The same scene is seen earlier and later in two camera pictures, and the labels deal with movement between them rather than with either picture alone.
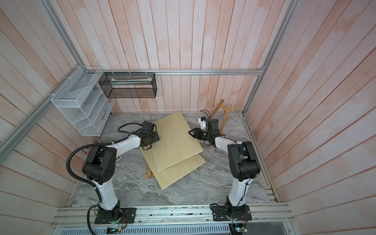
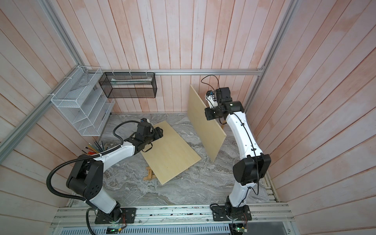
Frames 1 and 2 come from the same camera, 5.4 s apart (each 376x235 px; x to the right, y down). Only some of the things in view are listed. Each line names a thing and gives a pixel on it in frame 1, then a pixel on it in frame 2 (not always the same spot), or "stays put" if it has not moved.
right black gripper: [197, 133] -> [208, 112]
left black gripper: [156, 138] stays put
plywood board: [176, 143] -> [210, 131]
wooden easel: [150, 174] stays put
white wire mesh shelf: [82, 100] stays put
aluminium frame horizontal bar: [235, 72] stays put
